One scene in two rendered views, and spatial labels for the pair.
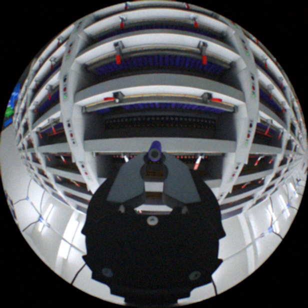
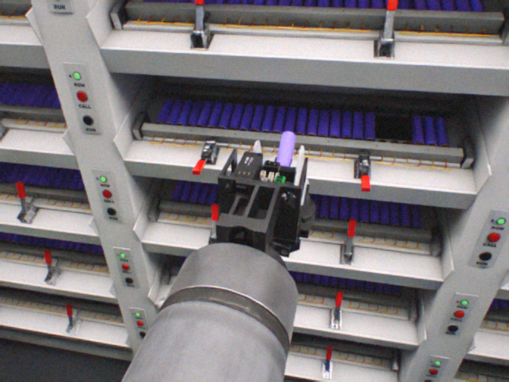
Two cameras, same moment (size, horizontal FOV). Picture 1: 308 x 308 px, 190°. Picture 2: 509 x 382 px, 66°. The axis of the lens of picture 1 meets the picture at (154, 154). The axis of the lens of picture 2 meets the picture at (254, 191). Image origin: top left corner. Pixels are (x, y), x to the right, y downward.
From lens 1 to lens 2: 43 cm
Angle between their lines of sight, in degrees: 66
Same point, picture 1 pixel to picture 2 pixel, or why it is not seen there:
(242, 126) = (113, 114)
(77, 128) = (499, 139)
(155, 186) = not seen: outside the picture
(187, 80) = not seen: hidden behind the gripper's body
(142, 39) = (307, 252)
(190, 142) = (230, 72)
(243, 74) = (135, 208)
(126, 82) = (341, 188)
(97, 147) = (461, 76)
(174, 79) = not seen: hidden behind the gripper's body
